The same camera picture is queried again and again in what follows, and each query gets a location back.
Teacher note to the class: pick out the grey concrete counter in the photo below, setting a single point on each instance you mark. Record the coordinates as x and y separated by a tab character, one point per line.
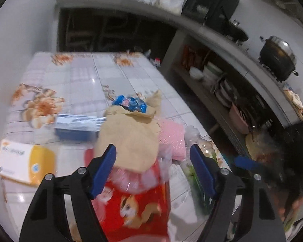
166	15

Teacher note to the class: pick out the cooking oil bottle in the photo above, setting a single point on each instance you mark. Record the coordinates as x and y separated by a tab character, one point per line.
158	63

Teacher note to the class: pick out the pink plastic basin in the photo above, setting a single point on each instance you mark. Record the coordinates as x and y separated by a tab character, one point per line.
238	119

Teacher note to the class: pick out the red snack packet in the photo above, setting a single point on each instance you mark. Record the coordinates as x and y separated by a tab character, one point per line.
141	206

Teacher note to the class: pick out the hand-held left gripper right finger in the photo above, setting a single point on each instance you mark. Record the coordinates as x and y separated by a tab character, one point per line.
203	172

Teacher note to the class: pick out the pink soft packet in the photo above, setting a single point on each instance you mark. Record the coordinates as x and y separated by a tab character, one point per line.
171	136

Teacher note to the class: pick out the brown paper bag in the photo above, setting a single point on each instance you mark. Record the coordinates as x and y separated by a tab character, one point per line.
126	136

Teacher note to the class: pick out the floral tablecloth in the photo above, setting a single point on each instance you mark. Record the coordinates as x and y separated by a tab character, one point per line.
78	80

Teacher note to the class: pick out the plastic bag with yellow contents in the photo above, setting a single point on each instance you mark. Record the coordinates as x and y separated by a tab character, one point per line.
255	146

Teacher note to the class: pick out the black pot with steel lid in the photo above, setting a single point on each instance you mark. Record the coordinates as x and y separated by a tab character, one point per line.
277	55

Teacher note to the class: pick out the clear plastic bottle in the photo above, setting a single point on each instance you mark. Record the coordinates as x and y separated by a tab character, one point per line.
207	147

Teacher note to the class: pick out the stack of plates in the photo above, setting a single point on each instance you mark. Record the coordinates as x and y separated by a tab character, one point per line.
226	93

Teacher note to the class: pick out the blue white toothpaste box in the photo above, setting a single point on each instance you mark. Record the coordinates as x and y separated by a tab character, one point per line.
75	126

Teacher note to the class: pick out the black microwave oven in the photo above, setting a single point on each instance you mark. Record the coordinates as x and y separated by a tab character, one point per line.
209	2

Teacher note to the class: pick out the beige kitchen cloth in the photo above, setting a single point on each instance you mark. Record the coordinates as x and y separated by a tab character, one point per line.
295	100

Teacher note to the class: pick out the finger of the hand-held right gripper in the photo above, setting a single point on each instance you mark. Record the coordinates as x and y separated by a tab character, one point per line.
246	163

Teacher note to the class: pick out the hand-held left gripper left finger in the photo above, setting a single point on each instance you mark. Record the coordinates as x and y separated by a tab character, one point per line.
103	172

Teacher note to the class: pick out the blue snack wrapper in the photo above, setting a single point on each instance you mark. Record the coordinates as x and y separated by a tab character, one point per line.
131	103

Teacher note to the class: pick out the clear plastic container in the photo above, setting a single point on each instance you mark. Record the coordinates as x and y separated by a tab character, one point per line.
154	176

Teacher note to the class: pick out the yellow white medicine box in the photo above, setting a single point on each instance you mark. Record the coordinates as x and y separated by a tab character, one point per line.
20	161

